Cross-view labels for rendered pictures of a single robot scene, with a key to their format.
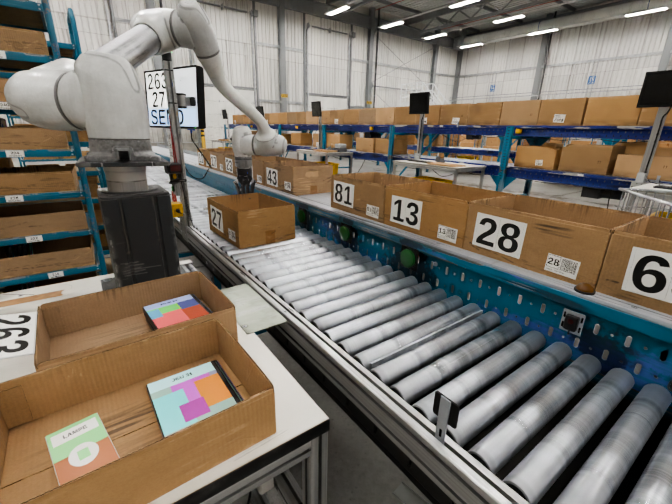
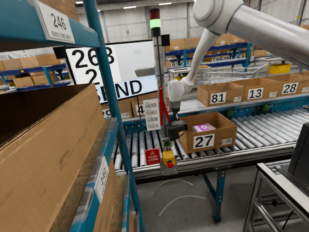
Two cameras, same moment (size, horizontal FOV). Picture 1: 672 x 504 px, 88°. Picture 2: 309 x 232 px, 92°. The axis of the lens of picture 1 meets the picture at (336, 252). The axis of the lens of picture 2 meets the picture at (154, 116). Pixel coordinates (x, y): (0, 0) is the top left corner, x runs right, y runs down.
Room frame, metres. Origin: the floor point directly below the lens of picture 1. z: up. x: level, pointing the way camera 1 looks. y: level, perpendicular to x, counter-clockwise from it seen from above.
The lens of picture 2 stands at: (1.45, 1.54, 1.49)
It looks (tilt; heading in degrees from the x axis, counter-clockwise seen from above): 24 degrees down; 303
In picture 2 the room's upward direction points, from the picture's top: 7 degrees counter-clockwise
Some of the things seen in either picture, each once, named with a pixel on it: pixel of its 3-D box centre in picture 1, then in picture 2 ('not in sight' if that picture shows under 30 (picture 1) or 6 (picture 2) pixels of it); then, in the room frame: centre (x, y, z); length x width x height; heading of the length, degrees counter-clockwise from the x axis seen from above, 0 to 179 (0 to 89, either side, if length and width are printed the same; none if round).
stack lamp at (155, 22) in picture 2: not in sight; (155, 20); (1.85, 0.82, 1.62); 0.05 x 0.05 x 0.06
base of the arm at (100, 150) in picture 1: (122, 149); not in sight; (1.03, 0.62, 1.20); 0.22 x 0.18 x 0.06; 32
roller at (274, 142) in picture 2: (312, 267); (254, 130); (1.31, 0.09, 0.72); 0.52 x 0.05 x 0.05; 127
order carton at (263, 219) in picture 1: (250, 217); (203, 130); (1.70, 0.44, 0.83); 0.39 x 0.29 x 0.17; 38
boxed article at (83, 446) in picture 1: (84, 456); not in sight; (0.41, 0.39, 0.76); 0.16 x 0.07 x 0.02; 47
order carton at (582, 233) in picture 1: (546, 234); (284, 84); (1.05, -0.67, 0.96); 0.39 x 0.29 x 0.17; 37
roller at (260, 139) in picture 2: (304, 263); (248, 131); (1.37, 0.13, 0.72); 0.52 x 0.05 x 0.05; 127
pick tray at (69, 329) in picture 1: (141, 323); not in sight; (0.74, 0.48, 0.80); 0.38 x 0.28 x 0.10; 128
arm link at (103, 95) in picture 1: (110, 97); not in sight; (1.05, 0.64, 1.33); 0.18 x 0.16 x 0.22; 80
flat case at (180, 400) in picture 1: (196, 401); not in sight; (0.52, 0.26, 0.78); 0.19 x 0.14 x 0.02; 37
